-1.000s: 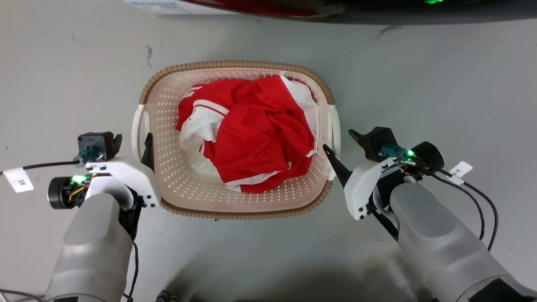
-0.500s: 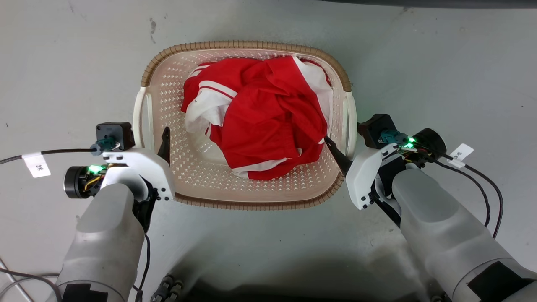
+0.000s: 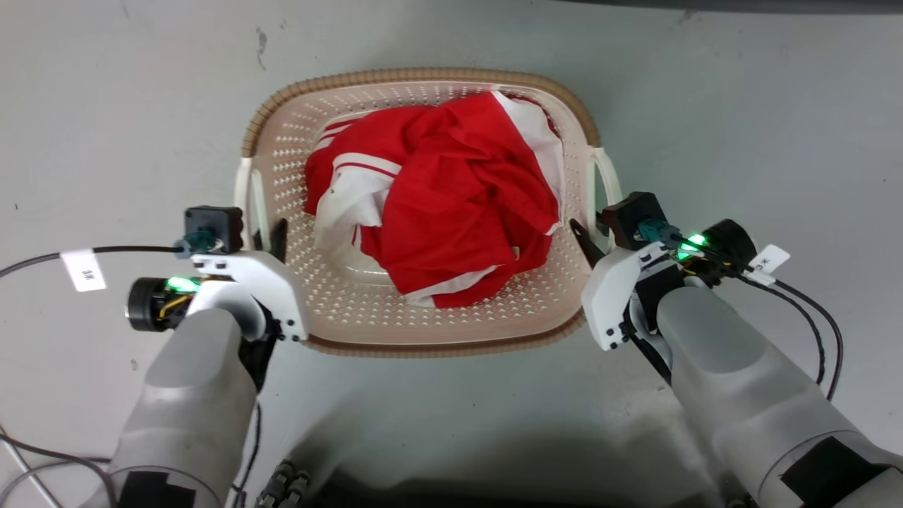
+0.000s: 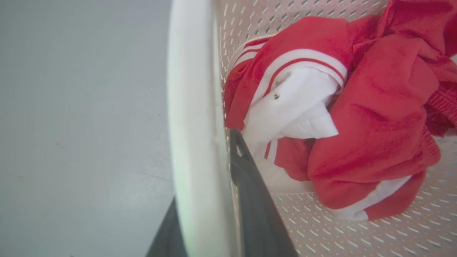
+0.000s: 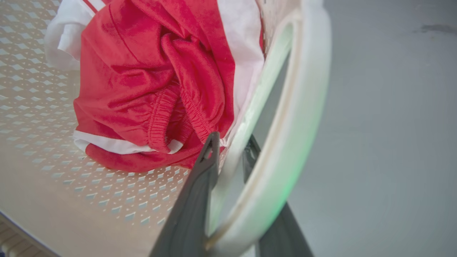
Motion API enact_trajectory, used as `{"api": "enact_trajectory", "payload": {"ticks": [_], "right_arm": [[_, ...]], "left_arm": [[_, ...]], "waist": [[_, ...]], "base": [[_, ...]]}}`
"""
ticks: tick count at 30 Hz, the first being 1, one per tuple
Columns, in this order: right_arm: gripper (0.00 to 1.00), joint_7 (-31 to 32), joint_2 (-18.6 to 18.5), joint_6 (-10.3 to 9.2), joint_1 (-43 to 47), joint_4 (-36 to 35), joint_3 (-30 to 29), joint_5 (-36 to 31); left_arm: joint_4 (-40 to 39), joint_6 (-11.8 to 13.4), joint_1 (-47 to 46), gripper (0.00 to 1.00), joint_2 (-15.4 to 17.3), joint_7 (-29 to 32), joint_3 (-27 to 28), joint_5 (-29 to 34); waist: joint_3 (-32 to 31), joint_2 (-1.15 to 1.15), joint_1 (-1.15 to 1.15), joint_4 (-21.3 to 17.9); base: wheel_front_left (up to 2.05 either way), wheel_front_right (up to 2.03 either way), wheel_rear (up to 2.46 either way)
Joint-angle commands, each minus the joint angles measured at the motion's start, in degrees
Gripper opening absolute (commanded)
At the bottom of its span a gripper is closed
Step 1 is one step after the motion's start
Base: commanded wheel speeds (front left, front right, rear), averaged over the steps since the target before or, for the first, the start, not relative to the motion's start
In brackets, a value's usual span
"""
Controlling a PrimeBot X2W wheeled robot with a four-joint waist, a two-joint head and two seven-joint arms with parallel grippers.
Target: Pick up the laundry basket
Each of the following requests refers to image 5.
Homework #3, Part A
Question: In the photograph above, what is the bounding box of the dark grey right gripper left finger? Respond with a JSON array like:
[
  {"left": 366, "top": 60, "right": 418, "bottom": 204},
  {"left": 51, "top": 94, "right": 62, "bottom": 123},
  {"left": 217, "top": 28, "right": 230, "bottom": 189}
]
[{"left": 149, "top": 131, "right": 221, "bottom": 257}]

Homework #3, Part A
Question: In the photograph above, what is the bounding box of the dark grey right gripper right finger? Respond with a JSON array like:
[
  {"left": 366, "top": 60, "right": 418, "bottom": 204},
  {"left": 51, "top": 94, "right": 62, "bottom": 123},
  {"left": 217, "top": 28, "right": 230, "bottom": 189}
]
[{"left": 242, "top": 134, "right": 315, "bottom": 257}]

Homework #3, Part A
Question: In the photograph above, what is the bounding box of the white perforated plastic laundry basket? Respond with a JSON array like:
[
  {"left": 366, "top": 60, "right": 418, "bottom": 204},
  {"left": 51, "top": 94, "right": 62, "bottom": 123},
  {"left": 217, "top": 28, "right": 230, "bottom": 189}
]
[{"left": 0, "top": 0, "right": 332, "bottom": 257}]

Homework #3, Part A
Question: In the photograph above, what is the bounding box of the red and white garment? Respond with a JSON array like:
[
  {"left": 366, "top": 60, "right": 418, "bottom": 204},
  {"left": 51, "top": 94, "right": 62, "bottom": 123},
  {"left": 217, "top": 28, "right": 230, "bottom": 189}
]
[{"left": 45, "top": 0, "right": 265, "bottom": 173}]

